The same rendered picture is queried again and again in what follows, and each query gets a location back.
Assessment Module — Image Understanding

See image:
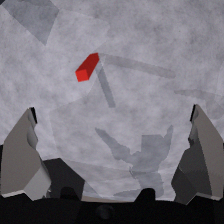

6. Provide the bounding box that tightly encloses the red rectangular peg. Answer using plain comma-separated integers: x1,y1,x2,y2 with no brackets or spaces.
75,53,99,82

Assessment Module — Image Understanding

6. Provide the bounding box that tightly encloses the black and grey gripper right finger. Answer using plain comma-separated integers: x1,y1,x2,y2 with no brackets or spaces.
171,104,224,224

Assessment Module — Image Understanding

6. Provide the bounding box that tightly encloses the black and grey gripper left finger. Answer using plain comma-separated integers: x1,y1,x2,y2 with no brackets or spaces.
0,107,51,224

